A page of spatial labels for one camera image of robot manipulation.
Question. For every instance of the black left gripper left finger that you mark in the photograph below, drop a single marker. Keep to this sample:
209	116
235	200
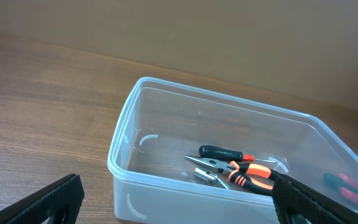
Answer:
57	203

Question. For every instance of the red handled snips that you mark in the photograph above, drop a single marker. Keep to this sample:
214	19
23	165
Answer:
348	188

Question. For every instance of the black red handled screwdriver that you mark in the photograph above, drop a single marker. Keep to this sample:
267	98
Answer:
223	154

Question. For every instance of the green handled screwdriver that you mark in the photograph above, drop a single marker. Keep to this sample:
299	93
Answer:
331	181

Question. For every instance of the orange black needle-nose pliers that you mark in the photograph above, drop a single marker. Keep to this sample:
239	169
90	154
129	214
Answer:
241	174

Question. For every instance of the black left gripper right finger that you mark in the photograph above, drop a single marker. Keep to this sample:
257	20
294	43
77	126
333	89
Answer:
297	203

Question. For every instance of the clear plastic container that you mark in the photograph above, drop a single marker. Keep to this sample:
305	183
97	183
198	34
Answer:
161	122

